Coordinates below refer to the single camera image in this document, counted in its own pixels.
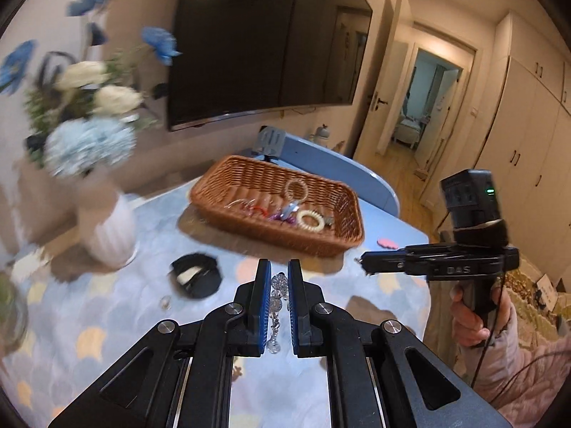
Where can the small pink object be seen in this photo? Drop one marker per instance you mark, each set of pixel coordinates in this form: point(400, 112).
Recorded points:
point(388, 243)

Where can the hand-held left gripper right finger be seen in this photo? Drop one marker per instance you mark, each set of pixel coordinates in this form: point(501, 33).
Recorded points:
point(294, 307)

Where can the white door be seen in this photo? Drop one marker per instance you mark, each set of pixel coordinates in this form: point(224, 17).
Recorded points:
point(379, 120)

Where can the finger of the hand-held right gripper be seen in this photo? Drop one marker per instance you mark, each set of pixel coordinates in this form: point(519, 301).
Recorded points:
point(388, 261)

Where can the patterned bed blanket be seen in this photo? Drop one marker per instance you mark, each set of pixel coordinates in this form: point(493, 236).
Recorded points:
point(526, 285)

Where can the white wardrobe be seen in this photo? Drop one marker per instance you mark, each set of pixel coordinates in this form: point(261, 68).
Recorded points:
point(526, 142)

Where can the person's right hand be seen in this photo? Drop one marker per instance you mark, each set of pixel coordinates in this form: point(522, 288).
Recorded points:
point(464, 321)

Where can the light blue hair clip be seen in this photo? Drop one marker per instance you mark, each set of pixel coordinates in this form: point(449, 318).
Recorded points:
point(291, 207)

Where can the black compact case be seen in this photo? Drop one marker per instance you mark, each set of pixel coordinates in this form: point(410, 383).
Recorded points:
point(203, 283)

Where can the blue and white flower bouquet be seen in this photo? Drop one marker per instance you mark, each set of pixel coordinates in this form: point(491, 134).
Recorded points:
point(89, 142)

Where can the person's right forearm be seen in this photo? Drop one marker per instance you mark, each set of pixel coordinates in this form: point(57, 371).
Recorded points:
point(513, 365)

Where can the small white figurine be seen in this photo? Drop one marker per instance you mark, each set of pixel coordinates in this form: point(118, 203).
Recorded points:
point(322, 136)

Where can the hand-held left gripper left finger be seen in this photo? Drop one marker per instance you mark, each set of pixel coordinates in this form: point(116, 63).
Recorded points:
point(265, 303)

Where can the white ribbed vase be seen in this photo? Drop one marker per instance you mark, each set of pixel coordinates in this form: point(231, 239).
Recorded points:
point(109, 232)

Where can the fan pattern tablecloth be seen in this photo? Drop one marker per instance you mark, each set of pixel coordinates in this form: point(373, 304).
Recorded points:
point(111, 321)

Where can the black television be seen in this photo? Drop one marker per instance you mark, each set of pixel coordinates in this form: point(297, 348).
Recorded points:
point(258, 40)

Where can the clear glass vase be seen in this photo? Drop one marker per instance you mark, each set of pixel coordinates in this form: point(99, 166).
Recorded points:
point(11, 312)

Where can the brown wicker basket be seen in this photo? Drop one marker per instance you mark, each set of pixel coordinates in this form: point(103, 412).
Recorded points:
point(321, 240)

